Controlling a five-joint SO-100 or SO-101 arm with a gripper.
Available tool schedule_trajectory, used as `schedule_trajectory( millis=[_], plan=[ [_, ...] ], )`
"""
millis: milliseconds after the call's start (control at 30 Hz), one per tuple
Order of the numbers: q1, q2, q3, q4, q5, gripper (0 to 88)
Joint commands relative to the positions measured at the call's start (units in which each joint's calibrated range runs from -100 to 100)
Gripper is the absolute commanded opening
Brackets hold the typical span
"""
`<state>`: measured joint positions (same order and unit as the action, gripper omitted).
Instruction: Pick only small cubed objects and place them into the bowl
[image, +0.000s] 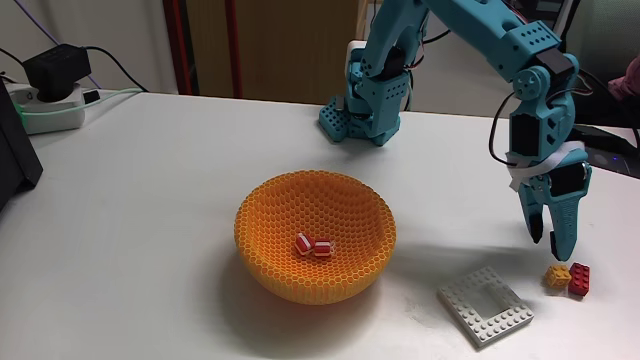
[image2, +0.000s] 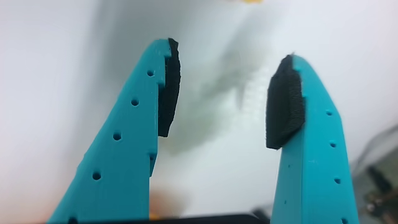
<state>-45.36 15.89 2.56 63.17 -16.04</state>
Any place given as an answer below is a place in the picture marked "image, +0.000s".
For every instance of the yellow toy brick cube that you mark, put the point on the yellow toy brick cube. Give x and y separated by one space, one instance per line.
557 276

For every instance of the small red white cube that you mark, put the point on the small red white cube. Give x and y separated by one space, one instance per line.
304 244
323 248

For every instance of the orange honeycomb bowl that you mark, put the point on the orange honeycomb bowl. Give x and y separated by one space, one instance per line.
310 210

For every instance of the red toy brick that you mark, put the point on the red toy brick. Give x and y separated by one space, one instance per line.
579 279

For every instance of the person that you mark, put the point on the person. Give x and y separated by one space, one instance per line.
625 82

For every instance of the dark office chair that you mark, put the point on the dark office chair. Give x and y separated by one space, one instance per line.
600 35

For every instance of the wooden cabinet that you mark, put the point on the wooden cabinet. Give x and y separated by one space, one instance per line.
290 50

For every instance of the small black plug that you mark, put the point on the small black plug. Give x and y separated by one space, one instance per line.
91 96

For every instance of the white power strip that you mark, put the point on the white power strip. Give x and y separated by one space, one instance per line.
50 117

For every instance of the black power adapter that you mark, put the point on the black power adapter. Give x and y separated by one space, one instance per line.
57 70

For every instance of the black box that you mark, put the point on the black box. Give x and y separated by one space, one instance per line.
15 150

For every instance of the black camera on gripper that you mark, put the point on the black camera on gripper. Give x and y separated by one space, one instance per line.
610 160

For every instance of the white toy brick frame plate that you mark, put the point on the white toy brick frame plate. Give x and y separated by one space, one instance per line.
455 295

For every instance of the red vertical frame bar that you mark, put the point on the red vertical frame bar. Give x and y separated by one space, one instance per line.
233 50
175 45

